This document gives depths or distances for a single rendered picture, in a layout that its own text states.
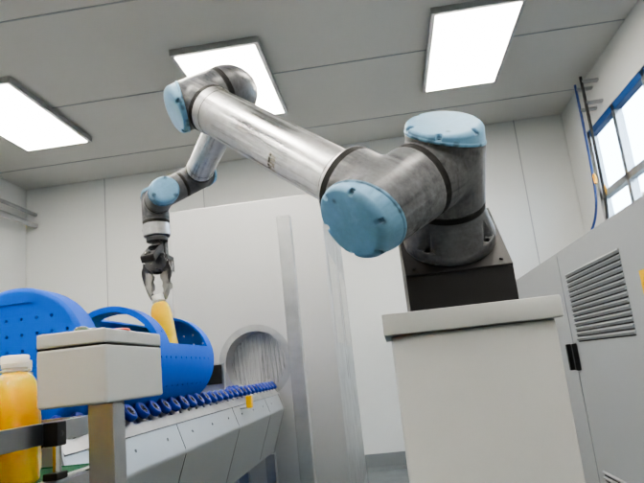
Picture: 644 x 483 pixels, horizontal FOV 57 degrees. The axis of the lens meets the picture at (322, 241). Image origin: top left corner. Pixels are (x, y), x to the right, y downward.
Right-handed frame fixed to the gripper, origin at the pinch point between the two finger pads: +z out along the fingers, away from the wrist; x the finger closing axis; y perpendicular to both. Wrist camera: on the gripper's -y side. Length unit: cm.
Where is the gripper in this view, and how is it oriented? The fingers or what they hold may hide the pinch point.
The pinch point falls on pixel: (158, 295)
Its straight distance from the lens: 202.4
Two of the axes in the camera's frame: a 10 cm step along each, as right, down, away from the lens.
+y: 1.1, 2.1, 9.7
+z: 1.2, 9.7, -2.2
